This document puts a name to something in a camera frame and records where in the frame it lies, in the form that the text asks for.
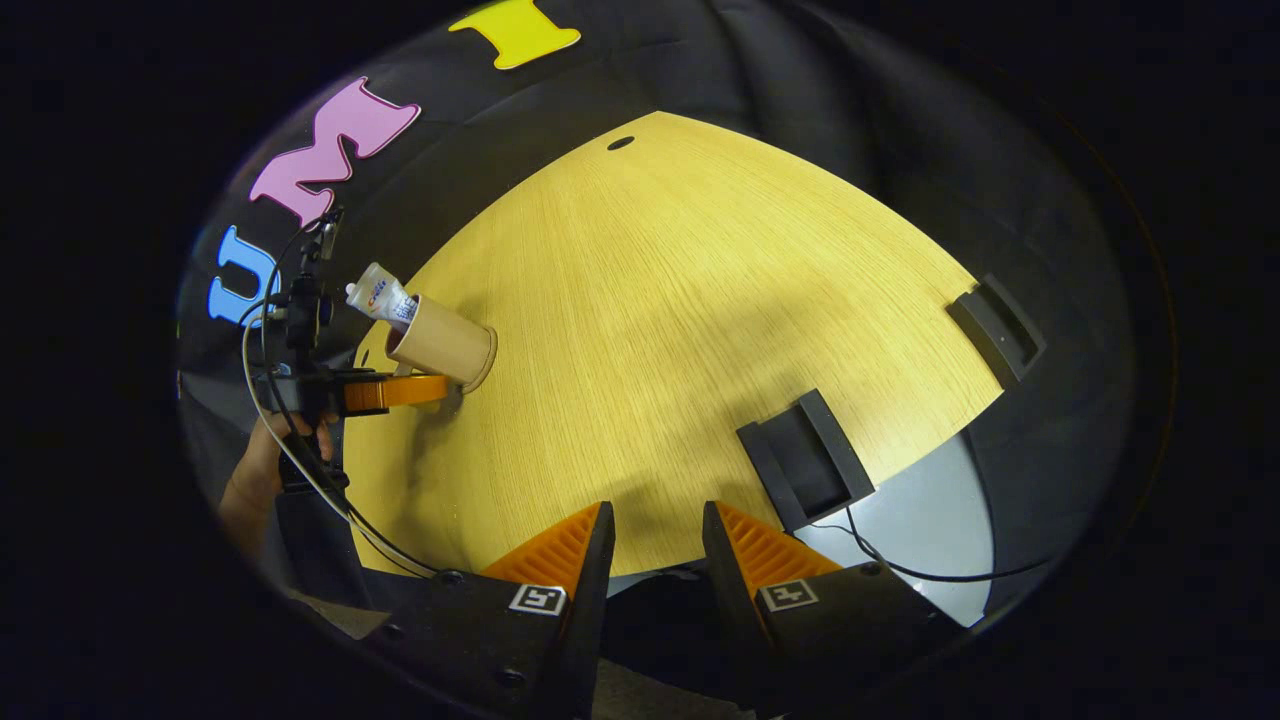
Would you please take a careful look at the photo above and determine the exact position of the yellow wooden desktop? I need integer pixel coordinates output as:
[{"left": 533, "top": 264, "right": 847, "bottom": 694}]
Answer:
[{"left": 343, "top": 110, "right": 1006, "bottom": 579}]

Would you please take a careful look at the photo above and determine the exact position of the black desk bracket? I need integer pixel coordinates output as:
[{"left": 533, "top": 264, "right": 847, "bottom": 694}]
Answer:
[
  {"left": 947, "top": 274, "right": 1047, "bottom": 389},
  {"left": 737, "top": 389, "right": 877, "bottom": 534}
]

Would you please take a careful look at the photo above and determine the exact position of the white toothpaste tube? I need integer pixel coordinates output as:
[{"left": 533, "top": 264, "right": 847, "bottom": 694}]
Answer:
[{"left": 345, "top": 262, "right": 419, "bottom": 333}]

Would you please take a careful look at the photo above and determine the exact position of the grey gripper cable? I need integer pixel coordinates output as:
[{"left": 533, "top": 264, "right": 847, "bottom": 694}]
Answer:
[{"left": 240, "top": 215, "right": 441, "bottom": 579}]

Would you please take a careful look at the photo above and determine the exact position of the beige cup with wooden handle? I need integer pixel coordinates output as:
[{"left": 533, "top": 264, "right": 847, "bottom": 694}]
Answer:
[{"left": 385, "top": 293, "right": 498, "bottom": 393}]

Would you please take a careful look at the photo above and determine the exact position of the black backdrop cloth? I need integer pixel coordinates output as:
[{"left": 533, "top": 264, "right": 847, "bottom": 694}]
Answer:
[{"left": 175, "top": 0, "right": 1141, "bottom": 621}]

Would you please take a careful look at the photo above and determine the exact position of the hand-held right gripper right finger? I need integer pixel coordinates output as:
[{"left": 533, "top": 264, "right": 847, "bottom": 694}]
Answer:
[{"left": 702, "top": 501, "right": 966, "bottom": 716}]

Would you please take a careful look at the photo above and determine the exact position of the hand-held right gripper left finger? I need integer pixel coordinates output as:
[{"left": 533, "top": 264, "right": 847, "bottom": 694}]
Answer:
[{"left": 362, "top": 502, "right": 617, "bottom": 720}]

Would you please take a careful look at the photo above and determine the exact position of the thin black cable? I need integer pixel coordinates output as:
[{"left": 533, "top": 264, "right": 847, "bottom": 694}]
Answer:
[{"left": 810, "top": 505, "right": 1051, "bottom": 584}]

